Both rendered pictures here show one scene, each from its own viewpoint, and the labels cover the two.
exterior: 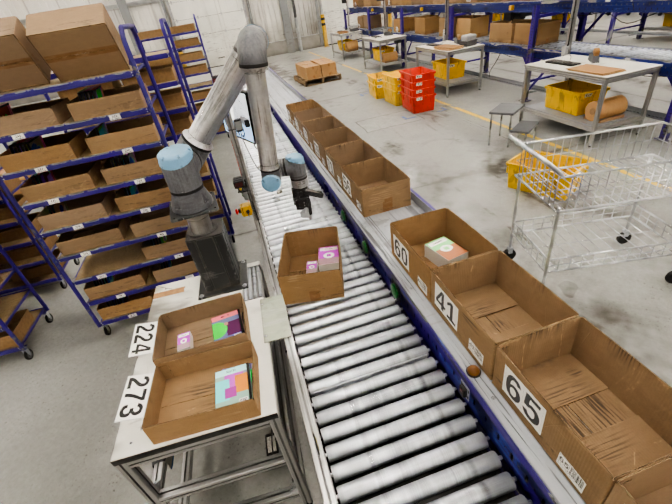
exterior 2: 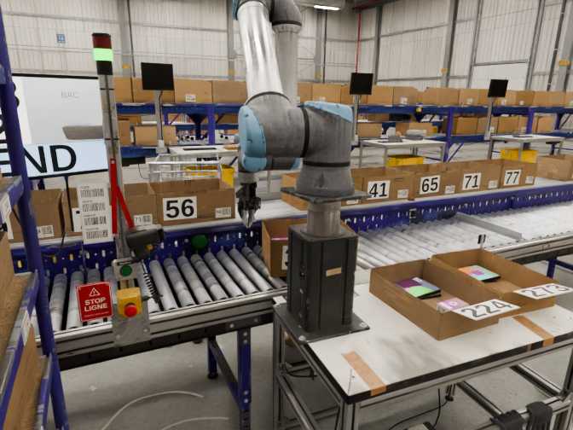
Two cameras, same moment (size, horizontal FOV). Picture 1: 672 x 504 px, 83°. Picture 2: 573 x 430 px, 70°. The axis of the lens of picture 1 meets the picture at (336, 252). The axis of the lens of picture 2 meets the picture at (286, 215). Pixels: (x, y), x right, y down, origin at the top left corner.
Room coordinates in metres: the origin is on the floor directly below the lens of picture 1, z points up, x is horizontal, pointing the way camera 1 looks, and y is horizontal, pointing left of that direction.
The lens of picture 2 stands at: (2.12, 1.84, 1.50)
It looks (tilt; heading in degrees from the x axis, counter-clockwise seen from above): 16 degrees down; 256
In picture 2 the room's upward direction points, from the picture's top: 1 degrees clockwise
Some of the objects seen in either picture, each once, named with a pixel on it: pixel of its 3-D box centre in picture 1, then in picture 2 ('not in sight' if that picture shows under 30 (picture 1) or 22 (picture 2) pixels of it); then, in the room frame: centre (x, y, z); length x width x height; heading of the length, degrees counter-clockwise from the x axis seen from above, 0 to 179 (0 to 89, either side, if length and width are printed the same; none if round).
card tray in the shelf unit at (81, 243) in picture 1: (95, 231); not in sight; (2.48, 1.66, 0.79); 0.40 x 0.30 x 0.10; 102
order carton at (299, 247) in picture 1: (312, 263); (307, 245); (1.59, 0.13, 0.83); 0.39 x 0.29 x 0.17; 176
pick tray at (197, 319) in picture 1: (204, 331); (430, 293); (1.26, 0.64, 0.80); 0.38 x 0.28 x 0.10; 101
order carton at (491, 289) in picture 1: (495, 308); (374, 184); (0.94, -0.52, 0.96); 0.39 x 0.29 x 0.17; 11
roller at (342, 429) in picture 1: (388, 412); (431, 240); (0.77, -0.09, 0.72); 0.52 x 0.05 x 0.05; 101
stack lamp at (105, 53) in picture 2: not in sight; (102, 49); (2.33, 0.49, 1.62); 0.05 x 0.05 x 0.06
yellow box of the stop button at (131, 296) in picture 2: (245, 211); (141, 301); (2.28, 0.54, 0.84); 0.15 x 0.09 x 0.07; 11
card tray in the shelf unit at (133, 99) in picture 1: (111, 101); not in sight; (2.56, 1.20, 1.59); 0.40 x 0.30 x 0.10; 101
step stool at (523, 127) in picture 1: (513, 125); not in sight; (4.74, -2.52, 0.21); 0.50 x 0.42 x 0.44; 45
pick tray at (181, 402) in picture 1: (206, 388); (489, 278); (0.94, 0.57, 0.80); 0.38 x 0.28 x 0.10; 97
